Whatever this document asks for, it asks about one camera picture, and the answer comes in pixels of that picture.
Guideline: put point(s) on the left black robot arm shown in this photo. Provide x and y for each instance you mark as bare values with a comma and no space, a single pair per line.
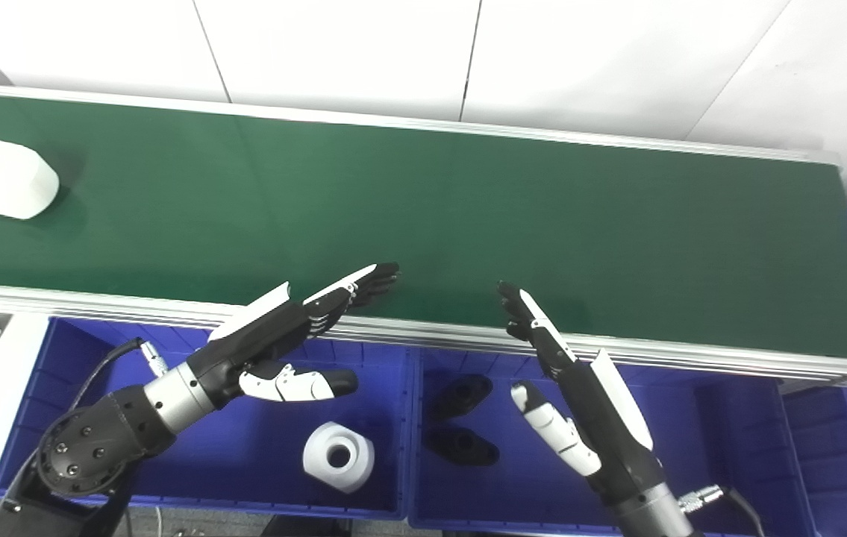
95,440

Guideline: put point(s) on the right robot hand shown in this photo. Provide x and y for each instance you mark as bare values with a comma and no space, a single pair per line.
602,418

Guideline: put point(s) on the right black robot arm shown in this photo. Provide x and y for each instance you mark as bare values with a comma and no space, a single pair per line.
647,514

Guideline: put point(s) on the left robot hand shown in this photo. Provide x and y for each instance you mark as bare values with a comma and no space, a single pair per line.
259,335

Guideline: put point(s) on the green conveyor belt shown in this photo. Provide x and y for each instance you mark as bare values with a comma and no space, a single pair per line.
430,337
468,209

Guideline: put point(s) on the black oval flange part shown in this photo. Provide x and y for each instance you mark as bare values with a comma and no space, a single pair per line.
460,446
460,395

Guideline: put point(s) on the white hexagonal plastic part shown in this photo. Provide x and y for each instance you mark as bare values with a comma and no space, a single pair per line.
5,179
360,466

